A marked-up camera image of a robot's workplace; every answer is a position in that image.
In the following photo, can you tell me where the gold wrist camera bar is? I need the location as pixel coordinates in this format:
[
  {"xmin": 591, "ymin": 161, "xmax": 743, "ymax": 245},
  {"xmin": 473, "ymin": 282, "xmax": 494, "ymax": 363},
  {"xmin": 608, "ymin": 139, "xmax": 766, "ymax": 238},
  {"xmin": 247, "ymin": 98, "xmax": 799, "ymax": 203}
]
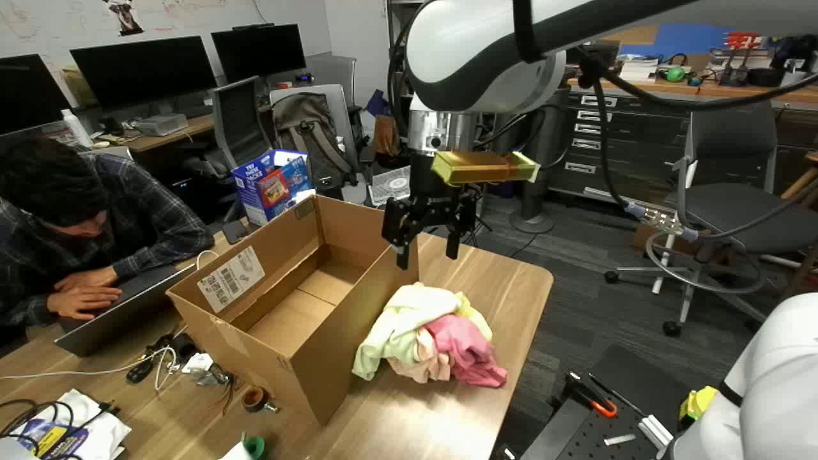
[{"xmin": 430, "ymin": 148, "xmax": 544, "ymax": 189}]

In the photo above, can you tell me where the brown cardboard box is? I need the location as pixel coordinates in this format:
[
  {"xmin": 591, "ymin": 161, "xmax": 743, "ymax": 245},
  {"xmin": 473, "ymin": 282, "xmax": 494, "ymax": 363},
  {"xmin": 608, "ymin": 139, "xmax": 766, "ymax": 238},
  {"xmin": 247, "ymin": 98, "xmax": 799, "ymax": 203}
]
[{"xmin": 163, "ymin": 192, "xmax": 422, "ymax": 428}]

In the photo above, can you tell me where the dark drawer cabinet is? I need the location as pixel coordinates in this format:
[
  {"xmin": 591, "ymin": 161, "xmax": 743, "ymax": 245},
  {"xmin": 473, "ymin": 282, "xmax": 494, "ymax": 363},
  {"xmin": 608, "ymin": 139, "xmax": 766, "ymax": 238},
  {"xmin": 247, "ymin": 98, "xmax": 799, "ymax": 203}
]
[{"xmin": 544, "ymin": 84, "xmax": 692, "ymax": 207}]

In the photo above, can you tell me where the black mesh office chair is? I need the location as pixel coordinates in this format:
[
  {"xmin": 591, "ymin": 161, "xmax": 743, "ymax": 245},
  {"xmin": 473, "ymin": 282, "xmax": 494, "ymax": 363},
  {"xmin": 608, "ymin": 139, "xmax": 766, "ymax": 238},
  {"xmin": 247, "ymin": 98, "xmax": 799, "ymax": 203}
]
[{"xmin": 601, "ymin": 96, "xmax": 818, "ymax": 339}]

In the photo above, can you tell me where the person's left hand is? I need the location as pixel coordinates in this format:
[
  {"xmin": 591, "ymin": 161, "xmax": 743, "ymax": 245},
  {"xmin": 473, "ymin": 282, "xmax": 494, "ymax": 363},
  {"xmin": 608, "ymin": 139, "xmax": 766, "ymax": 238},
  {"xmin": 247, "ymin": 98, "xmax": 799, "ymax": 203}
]
[{"xmin": 53, "ymin": 263, "xmax": 123, "ymax": 291}]

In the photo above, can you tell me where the yellow towel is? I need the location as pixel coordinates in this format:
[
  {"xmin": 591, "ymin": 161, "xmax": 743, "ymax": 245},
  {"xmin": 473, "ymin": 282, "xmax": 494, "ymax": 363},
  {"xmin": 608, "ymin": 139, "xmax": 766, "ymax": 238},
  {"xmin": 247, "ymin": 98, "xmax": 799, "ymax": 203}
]
[{"xmin": 452, "ymin": 291, "xmax": 495, "ymax": 341}]

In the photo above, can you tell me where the blue sheet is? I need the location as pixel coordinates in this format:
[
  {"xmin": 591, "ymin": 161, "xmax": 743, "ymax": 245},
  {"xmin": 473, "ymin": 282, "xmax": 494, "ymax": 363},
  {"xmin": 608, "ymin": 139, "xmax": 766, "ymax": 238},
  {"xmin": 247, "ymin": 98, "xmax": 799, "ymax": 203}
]
[{"xmin": 649, "ymin": 19, "xmax": 732, "ymax": 61}]

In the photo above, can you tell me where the grey computer keyboard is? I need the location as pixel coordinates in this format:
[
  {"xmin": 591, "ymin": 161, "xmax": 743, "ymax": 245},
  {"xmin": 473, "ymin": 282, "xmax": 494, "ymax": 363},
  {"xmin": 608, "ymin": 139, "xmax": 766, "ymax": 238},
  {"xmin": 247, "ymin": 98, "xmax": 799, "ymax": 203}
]
[{"xmin": 125, "ymin": 110, "xmax": 197, "ymax": 138}]

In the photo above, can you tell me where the yellow green safety button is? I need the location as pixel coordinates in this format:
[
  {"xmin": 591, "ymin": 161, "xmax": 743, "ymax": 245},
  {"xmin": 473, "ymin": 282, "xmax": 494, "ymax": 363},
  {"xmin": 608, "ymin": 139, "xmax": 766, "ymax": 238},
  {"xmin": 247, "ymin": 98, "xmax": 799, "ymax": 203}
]
[{"xmin": 678, "ymin": 382, "xmax": 723, "ymax": 423}]

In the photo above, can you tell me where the green tape roll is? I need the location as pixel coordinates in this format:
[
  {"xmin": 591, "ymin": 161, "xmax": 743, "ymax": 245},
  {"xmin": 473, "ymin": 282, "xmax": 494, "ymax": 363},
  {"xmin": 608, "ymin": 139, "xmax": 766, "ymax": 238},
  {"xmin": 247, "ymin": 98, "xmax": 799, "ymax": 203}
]
[{"xmin": 240, "ymin": 432, "xmax": 273, "ymax": 460}]

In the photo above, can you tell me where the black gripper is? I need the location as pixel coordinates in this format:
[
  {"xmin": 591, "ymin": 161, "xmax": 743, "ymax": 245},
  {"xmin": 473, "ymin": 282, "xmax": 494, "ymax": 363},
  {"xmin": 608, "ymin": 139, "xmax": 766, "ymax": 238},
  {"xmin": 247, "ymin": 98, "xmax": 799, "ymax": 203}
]
[{"xmin": 379, "ymin": 187, "xmax": 481, "ymax": 273}]

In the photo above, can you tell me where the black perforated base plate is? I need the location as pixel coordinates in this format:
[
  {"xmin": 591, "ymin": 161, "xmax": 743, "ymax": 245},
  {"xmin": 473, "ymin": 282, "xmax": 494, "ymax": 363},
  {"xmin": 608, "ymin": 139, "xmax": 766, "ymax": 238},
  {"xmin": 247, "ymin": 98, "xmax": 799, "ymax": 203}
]
[{"xmin": 518, "ymin": 341, "xmax": 684, "ymax": 460}]

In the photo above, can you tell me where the person's right hand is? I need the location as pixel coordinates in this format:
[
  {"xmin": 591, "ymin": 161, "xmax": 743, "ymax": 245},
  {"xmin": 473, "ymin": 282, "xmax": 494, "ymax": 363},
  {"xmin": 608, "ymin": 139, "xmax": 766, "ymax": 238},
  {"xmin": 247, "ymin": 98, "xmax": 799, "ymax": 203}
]
[{"xmin": 47, "ymin": 285, "xmax": 125, "ymax": 323}]

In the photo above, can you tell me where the white plastic bottle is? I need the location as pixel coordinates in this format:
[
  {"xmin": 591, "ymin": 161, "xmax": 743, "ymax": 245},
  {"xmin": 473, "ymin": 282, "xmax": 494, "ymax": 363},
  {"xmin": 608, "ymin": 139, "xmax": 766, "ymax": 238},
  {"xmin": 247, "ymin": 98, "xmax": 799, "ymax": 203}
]
[{"xmin": 59, "ymin": 107, "xmax": 95, "ymax": 148}]

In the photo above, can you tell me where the small cardboard floor box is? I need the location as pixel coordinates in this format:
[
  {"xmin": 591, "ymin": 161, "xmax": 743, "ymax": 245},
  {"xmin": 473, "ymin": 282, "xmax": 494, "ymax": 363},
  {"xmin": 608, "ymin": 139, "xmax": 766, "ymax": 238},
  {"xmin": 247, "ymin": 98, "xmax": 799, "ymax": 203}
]
[{"xmin": 629, "ymin": 215, "xmax": 710, "ymax": 257}]

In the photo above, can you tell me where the white bag with cables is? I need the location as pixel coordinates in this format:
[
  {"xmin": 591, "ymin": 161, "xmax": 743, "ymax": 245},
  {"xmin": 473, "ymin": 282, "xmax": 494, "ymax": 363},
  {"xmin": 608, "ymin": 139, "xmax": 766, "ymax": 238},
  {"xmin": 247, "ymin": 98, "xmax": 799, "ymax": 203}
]
[{"xmin": 0, "ymin": 388, "xmax": 136, "ymax": 460}]

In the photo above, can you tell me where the black computer monitor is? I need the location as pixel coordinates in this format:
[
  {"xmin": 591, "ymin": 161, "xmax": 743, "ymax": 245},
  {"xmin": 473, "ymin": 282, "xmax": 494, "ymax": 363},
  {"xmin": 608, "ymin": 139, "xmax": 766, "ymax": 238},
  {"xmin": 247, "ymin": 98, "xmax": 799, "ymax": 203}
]
[
  {"xmin": 0, "ymin": 51, "xmax": 71, "ymax": 135},
  {"xmin": 210, "ymin": 19, "xmax": 310, "ymax": 84},
  {"xmin": 210, "ymin": 73, "xmax": 277, "ymax": 171},
  {"xmin": 68, "ymin": 33, "xmax": 219, "ymax": 112}
]

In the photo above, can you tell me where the short silver metal bar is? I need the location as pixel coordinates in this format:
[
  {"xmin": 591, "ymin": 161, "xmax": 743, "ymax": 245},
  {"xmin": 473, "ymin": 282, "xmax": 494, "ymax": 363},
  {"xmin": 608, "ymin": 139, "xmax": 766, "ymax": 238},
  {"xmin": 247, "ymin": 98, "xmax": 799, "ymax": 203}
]
[{"xmin": 636, "ymin": 414, "xmax": 675, "ymax": 452}]

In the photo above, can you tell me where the long wooden monitor desk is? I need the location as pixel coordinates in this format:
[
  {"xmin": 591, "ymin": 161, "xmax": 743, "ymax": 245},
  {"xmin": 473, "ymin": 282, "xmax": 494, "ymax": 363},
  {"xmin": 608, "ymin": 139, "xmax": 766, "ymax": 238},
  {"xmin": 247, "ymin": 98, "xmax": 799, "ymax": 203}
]
[{"xmin": 67, "ymin": 112, "xmax": 219, "ymax": 167}]

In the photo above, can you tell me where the orange handled hand tool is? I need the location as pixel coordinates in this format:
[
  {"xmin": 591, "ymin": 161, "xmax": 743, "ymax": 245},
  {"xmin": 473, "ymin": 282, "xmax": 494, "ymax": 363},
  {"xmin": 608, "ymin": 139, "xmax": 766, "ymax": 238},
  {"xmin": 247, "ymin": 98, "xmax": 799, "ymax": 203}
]
[{"xmin": 564, "ymin": 367, "xmax": 622, "ymax": 420}]

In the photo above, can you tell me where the grey laptop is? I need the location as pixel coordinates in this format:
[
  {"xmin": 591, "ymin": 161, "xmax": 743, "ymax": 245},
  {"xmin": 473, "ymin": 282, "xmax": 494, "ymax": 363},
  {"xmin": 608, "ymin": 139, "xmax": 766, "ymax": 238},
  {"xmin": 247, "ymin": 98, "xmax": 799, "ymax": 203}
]
[{"xmin": 52, "ymin": 257, "xmax": 199, "ymax": 357}]

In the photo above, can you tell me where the grey olive backpack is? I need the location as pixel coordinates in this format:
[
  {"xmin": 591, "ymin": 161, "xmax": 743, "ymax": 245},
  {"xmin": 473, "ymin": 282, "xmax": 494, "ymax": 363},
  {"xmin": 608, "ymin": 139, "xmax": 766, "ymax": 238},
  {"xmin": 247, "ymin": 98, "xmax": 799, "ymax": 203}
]
[{"xmin": 268, "ymin": 89, "xmax": 355, "ymax": 193}]

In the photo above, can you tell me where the blue printed carton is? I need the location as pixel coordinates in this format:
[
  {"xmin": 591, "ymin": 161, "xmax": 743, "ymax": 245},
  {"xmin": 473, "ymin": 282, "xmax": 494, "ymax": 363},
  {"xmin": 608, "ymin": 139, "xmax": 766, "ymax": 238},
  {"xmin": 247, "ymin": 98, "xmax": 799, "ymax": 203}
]
[{"xmin": 229, "ymin": 148, "xmax": 316, "ymax": 224}]

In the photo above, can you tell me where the light green towel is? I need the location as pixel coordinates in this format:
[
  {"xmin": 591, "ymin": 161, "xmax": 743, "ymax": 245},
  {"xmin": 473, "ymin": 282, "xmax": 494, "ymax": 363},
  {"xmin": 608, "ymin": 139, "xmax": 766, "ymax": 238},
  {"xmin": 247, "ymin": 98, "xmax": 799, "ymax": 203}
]
[{"xmin": 351, "ymin": 280, "xmax": 465, "ymax": 382}]

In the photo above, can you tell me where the flat silver metal box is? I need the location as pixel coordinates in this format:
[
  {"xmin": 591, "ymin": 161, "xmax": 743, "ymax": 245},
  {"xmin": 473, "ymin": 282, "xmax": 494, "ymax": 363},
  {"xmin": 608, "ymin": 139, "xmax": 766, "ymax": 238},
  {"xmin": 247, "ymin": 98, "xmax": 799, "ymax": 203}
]
[{"xmin": 365, "ymin": 162, "xmax": 416, "ymax": 210}]

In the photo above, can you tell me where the cluttered wooden workbench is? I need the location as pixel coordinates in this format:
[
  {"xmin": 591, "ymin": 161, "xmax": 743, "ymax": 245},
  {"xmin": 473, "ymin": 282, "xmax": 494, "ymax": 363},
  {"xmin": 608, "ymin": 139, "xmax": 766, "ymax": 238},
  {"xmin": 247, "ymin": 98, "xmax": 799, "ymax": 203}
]
[{"xmin": 564, "ymin": 61, "xmax": 818, "ymax": 112}]

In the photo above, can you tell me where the peach shirt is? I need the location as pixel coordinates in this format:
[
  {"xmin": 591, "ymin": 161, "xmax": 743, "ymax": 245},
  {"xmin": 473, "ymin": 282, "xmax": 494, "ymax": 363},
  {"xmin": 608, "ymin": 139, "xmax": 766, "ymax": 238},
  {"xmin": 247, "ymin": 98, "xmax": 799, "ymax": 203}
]
[{"xmin": 385, "ymin": 327, "xmax": 454, "ymax": 385}]

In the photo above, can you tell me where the brown tape roll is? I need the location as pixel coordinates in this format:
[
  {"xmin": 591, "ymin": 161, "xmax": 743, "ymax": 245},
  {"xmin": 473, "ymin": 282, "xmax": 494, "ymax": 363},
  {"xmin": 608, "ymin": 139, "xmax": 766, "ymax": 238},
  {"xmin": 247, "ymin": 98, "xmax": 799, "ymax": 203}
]
[{"xmin": 240, "ymin": 382, "xmax": 278, "ymax": 417}]

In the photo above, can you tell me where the person in plaid shirt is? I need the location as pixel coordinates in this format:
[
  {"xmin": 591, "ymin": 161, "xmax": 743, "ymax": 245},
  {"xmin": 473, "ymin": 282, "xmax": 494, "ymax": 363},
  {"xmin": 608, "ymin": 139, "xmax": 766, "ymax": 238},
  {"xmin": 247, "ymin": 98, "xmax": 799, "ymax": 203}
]
[{"xmin": 0, "ymin": 130, "xmax": 215, "ymax": 341}]

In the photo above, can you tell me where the black and white cable bundle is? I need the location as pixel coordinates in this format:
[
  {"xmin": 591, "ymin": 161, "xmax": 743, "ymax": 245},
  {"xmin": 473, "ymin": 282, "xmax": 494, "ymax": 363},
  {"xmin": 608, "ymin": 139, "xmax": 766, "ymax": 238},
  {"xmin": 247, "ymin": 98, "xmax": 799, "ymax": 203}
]
[{"xmin": 125, "ymin": 330, "xmax": 234, "ymax": 394}]

